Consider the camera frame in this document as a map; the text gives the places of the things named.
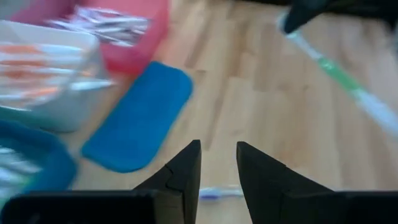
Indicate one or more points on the white plastic bin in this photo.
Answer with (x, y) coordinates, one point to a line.
(74, 109)

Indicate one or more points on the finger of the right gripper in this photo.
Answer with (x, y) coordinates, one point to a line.
(303, 14)

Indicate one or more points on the teal plastic bin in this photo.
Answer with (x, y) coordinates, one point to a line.
(53, 152)

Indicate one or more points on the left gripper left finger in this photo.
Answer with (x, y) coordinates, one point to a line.
(174, 193)

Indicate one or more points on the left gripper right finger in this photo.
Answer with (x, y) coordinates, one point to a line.
(270, 193)

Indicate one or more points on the pink plastic bin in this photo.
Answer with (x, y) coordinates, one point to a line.
(136, 59)

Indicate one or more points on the teal plastic lid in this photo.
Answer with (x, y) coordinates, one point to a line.
(140, 118)

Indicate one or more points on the orange toothbrush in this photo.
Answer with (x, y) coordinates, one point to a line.
(40, 91)
(25, 49)
(21, 63)
(25, 75)

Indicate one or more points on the green toothbrush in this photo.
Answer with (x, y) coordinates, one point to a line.
(335, 73)

